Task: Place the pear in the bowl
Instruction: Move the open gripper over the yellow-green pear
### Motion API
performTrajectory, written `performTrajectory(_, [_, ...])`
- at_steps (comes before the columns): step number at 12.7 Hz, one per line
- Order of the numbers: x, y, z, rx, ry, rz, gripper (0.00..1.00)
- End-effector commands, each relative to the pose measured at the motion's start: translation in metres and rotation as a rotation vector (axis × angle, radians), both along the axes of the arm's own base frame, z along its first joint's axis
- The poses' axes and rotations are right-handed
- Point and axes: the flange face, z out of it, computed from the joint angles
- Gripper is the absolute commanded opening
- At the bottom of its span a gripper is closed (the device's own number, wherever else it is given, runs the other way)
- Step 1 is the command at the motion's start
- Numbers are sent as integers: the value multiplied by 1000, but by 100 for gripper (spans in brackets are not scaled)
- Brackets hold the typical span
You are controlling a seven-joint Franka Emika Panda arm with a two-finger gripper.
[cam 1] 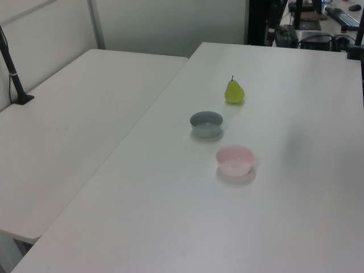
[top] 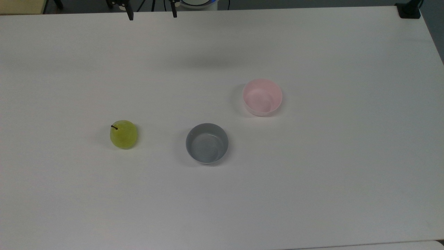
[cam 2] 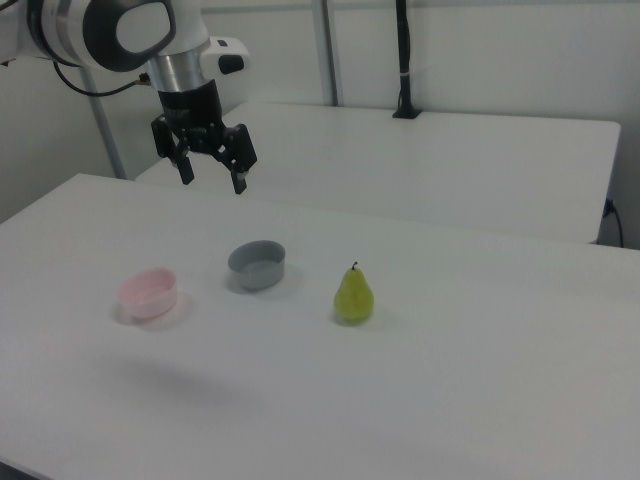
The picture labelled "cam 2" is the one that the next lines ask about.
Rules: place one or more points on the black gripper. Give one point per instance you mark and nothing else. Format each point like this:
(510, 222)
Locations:
(192, 112)

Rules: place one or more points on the green pear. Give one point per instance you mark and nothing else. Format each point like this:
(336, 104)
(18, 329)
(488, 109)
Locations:
(354, 297)

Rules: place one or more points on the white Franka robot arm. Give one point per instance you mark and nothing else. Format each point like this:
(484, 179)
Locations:
(65, 30)

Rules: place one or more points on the grey plastic bowl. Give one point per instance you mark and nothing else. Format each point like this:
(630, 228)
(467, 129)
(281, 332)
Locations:
(260, 280)

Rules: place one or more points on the pink plastic bowl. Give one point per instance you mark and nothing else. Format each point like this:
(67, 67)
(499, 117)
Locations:
(150, 306)

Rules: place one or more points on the black pole with flat base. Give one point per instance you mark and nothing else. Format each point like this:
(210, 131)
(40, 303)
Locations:
(404, 60)

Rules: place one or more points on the grey metal frame post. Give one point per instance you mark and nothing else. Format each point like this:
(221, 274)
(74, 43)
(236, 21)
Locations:
(107, 135)
(327, 50)

